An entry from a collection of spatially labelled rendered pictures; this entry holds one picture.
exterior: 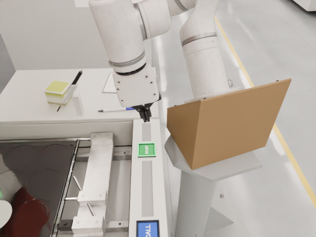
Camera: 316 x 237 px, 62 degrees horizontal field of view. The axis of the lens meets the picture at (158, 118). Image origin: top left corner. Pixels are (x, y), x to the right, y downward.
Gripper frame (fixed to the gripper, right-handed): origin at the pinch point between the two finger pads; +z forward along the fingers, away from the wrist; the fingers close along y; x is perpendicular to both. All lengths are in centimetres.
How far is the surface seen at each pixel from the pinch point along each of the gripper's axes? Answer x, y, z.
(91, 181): -4.8, -22.1, 19.3
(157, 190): -14.2, -0.4, 15.7
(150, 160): -3.7, -2.2, 15.3
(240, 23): 339, 117, 137
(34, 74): 46, -51, 5
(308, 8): 363, 231, 148
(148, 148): 0.8, -2.6, 14.7
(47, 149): 7.7, -38.0, 14.1
